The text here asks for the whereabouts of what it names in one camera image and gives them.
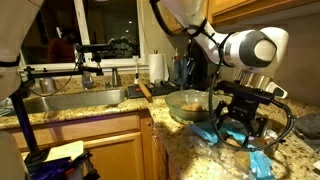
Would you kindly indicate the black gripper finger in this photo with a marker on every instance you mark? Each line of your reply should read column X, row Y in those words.
column 255, row 130
column 221, row 115

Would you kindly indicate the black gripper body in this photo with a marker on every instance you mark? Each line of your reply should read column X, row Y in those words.
column 244, row 109

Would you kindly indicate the brown potato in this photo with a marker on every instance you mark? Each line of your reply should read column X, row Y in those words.
column 242, row 159
column 234, row 142
column 192, row 107

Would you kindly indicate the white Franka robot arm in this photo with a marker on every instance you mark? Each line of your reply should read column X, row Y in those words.
column 256, row 50

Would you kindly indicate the blue and clear potato bag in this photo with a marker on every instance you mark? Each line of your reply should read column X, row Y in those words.
column 220, row 156

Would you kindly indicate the small drinking glass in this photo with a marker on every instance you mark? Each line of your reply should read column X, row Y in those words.
column 158, row 82

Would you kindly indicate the clear glass bowl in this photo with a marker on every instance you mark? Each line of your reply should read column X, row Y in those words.
column 176, row 103

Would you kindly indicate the black countertop appliance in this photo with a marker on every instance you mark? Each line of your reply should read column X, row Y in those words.
column 200, row 70

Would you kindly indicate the blue bottle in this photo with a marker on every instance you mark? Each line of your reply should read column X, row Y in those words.
column 187, row 68

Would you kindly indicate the black counter mat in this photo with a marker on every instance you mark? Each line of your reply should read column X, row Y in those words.
column 160, row 90

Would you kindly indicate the clear plastic bottle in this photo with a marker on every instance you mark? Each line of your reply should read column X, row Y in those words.
column 176, row 66

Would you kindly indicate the white tray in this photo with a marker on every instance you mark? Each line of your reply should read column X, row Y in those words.
column 316, row 165

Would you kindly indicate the wooden rolling pin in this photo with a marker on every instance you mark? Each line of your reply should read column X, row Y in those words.
column 145, row 91

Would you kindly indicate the white paper towel roll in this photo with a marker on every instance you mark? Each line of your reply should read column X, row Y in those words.
column 156, row 68

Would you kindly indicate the white dish brush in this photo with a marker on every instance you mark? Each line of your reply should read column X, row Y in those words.
column 136, row 70

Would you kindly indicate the metal soap dispenser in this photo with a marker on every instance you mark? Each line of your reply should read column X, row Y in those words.
column 116, row 77

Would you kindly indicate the wooden base cabinet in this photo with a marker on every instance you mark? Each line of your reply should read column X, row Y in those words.
column 100, row 140

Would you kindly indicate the chrome faucet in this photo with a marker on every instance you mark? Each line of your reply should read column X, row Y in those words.
column 87, row 80

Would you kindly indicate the stainless steel sink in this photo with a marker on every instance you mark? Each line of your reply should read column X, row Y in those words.
column 73, row 100

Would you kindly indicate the light wooden board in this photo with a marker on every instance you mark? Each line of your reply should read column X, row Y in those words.
column 66, row 150

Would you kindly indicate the purple and red vacuum cleaner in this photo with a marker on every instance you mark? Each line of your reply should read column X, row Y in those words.
column 63, row 168

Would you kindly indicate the metal cup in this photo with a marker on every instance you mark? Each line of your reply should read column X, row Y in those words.
column 47, row 85

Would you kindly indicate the black stand pole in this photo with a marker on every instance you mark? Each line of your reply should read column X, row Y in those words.
column 23, row 123

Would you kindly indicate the black wrist-mounted camera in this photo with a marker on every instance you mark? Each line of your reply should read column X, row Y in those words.
column 245, row 91

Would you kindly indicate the wooden wall cabinet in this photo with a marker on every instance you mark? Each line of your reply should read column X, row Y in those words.
column 233, row 8

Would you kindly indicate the black stereo camera bar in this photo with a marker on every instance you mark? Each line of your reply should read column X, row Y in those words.
column 95, row 47

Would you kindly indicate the white kitchen window frame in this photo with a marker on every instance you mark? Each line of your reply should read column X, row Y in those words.
column 81, row 20

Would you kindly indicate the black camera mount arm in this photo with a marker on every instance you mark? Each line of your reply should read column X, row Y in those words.
column 53, row 71

